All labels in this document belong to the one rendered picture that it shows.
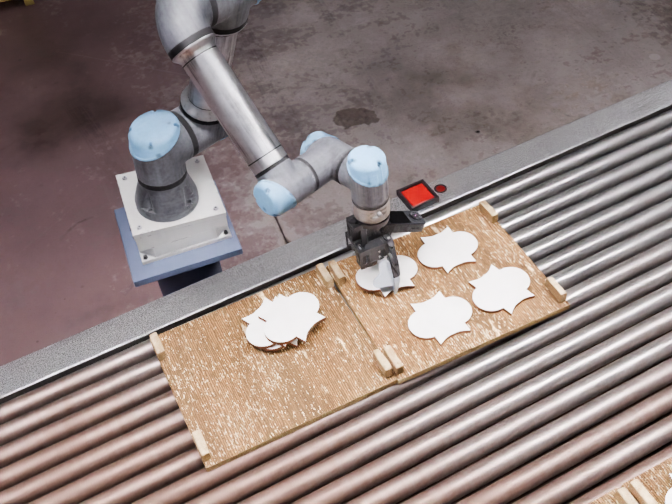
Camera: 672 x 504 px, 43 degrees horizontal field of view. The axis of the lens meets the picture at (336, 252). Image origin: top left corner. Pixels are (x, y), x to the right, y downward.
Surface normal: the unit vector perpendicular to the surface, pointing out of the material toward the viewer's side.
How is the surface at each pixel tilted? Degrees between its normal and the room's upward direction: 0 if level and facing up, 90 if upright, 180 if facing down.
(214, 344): 0
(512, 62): 0
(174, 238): 90
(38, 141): 0
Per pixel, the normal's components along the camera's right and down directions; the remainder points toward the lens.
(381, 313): -0.07, -0.68
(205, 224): 0.34, 0.67
